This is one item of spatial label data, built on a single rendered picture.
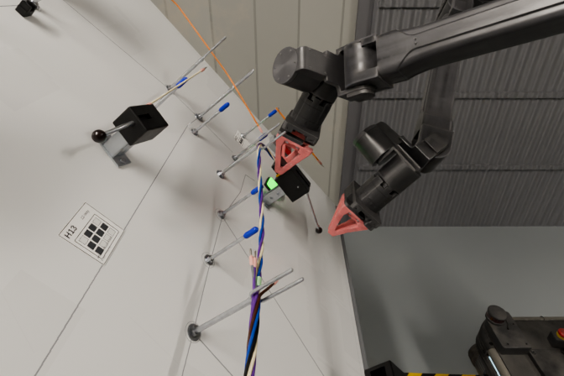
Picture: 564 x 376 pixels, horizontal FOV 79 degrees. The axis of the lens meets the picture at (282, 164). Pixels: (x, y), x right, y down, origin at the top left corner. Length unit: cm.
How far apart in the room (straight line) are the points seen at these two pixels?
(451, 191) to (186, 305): 215
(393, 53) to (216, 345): 43
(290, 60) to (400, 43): 16
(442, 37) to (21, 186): 49
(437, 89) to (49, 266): 68
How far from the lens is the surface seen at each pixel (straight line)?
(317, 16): 188
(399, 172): 63
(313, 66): 53
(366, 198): 65
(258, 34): 189
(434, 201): 244
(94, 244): 38
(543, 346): 180
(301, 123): 59
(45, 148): 42
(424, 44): 51
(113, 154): 46
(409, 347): 187
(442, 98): 75
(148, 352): 38
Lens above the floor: 149
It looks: 29 degrees down
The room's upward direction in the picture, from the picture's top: straight up
